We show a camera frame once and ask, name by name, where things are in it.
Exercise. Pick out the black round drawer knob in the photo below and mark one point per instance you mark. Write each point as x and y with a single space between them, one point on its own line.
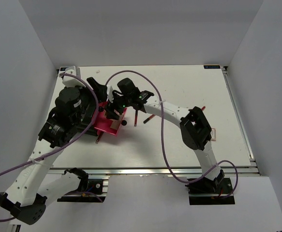
124 122

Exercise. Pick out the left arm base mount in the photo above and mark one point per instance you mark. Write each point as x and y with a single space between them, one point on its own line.
94 192

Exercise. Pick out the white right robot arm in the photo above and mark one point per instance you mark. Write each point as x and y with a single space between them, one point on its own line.
194 127

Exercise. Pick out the clear multicolour eyeshadow palette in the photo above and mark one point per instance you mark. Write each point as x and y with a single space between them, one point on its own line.
115 124

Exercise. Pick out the blue logo sticker left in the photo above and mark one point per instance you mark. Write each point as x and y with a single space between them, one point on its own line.
64 69

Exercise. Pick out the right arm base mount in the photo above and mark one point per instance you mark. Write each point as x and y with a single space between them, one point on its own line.
202 195

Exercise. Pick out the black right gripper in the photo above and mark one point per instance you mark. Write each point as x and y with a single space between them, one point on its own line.
111 113

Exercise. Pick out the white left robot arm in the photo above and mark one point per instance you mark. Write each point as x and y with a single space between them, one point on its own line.
26 199

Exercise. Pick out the blue logo sticker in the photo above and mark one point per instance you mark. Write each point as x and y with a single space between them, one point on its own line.
211 66
64 69

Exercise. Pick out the pink drawer tray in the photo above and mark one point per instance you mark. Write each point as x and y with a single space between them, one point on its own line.
103 124

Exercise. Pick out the red lip gloss under tray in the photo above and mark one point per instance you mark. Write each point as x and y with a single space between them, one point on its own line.
99 137

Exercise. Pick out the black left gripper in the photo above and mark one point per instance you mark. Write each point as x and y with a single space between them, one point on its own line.
101 89

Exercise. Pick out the aluminium table edge rail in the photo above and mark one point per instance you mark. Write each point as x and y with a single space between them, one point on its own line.
253 170

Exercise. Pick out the clear square pink-rimmed case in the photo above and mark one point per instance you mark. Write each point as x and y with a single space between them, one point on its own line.
213 134

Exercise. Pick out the black drawer organizer box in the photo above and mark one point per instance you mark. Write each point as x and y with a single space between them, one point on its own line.
86 118

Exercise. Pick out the blue logo sticker right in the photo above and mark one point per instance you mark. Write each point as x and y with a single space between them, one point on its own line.
211 66

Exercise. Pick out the dark red lip gloss tube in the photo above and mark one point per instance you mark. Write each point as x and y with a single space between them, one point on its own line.
135 118

